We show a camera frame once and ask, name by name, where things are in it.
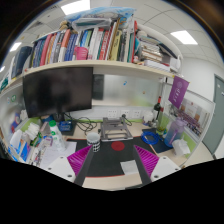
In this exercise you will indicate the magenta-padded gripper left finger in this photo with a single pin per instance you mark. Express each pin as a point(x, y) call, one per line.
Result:
point(78, 159)

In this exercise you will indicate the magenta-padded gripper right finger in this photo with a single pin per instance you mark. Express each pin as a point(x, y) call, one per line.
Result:
point(147, 159)

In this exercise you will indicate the purple translucent water bottle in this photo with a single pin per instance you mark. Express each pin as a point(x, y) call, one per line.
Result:
point(174, 133)

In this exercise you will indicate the white paper sheet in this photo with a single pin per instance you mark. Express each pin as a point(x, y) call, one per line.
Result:
point(58, 154)

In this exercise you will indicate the dark blue mat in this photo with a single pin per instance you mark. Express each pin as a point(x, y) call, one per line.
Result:
point(163, 144)

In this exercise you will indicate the black white checkered mug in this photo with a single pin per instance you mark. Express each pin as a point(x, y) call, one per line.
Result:
point(94, 141)

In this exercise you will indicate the black desk mat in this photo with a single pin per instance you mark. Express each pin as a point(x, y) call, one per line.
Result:
point(108, 163)

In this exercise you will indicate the flat round red coaster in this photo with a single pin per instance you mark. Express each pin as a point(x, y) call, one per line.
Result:
point(118, 146)

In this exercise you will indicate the small blue box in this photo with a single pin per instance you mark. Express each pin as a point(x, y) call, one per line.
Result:
point(65, 126)

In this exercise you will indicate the white tissue pack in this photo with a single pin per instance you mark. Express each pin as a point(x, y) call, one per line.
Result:
point(181, 147)

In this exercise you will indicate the green translucent container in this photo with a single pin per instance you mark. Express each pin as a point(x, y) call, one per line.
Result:
point(161, 125)

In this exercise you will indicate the white plastic jar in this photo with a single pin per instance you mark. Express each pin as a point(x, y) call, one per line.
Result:
point(148, 117)

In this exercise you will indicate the grey metal laptop stand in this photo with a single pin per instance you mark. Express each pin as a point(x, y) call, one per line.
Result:
point(116, 131)

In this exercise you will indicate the blue round container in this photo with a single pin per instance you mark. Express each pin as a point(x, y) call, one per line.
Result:
point(47, 118)

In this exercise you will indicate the dark wine bottle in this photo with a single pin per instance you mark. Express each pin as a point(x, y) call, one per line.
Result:
point(157, 108)

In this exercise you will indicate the stack of white tissues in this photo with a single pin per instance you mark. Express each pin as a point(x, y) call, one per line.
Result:
point(32, 130)

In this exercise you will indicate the wide group photo print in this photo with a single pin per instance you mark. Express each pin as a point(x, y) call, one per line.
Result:
point(188, 115)

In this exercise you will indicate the black computer monitor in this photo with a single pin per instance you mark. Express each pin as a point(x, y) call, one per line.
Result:
point(56, 91)

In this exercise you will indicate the purple pennant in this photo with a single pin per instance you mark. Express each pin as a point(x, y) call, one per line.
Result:
point(178, 91)

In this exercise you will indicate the grey door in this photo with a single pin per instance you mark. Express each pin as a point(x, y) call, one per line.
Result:
point(215, 116)

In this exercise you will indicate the white wall socket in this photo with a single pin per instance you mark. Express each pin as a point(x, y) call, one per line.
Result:
point(137, 114)
point(112, 113)
point(125, 113)

